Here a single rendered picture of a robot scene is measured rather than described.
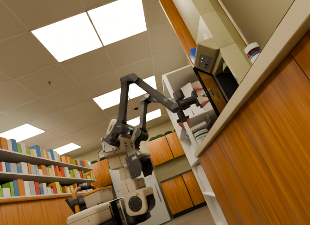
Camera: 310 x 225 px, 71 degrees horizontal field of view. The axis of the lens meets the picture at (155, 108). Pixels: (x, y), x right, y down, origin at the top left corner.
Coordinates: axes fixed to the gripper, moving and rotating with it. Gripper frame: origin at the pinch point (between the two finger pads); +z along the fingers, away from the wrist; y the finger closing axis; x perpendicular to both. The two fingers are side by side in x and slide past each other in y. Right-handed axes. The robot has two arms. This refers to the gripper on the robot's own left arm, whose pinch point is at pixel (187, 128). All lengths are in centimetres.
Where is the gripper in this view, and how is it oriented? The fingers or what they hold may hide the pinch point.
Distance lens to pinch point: 175.1
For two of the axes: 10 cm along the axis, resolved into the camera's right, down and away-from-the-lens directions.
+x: 0.7, 3.3, 9.4
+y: 9.3, -3.6, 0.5
